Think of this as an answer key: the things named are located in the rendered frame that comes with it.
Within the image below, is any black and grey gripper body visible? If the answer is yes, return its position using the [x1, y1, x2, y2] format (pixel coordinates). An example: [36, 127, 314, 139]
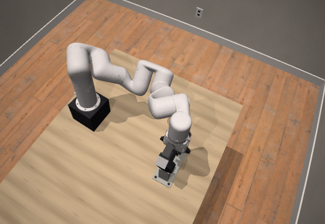
[163, 129, 189, 153]

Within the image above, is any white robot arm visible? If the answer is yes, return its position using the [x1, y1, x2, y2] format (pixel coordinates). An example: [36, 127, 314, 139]
[67, 43, 192, 169]

